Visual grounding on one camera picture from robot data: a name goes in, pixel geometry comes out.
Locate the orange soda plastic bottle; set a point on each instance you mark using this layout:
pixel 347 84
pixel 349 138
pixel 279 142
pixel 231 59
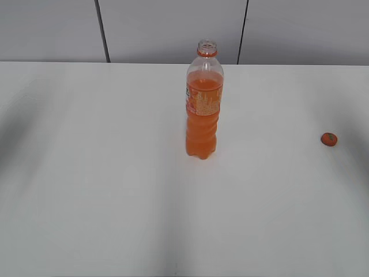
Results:
pixel 204 89

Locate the orange bottle cap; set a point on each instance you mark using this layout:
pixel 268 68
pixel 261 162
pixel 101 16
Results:
pixel 329 139

